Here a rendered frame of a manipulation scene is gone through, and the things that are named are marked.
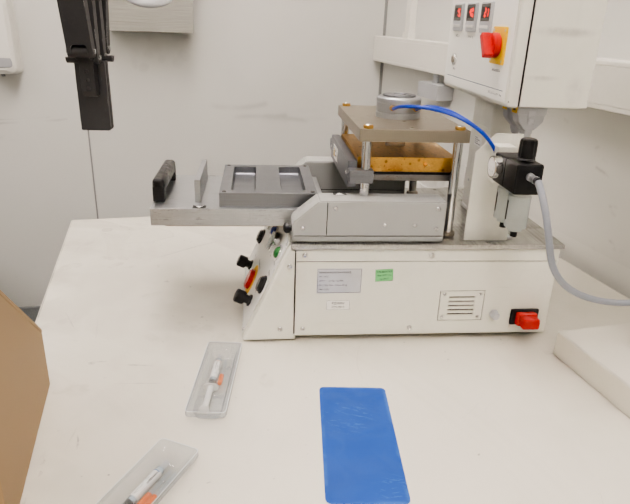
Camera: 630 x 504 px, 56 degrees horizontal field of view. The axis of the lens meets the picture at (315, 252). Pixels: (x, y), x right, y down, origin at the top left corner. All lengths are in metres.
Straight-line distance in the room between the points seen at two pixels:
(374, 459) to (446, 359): 0.28
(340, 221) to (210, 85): 1.59
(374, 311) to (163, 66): 1.65
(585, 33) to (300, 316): 0.62
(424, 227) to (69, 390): 0.60
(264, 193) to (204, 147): 1.52
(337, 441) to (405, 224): 0.37
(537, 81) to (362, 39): 1.66
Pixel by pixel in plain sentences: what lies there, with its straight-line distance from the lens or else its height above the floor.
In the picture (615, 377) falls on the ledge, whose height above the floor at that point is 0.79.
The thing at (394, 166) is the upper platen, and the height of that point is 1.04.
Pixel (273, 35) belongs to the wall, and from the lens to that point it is 2.49.
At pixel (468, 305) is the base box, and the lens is 1.06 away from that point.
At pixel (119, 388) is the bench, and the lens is 0.94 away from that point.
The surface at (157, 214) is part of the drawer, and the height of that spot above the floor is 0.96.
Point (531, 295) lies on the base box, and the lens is 1.09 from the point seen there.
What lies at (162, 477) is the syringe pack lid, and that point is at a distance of 0.74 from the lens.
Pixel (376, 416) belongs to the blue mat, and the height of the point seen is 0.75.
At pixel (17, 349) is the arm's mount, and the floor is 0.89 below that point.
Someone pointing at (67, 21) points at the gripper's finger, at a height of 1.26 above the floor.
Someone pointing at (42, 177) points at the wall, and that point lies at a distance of 2.55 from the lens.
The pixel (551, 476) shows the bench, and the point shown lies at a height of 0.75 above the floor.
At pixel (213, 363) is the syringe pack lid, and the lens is 0.93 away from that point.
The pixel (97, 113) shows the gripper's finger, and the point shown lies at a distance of 0.67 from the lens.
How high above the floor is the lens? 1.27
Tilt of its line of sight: 22 degrees down
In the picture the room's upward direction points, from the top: 2 degrees clockwise
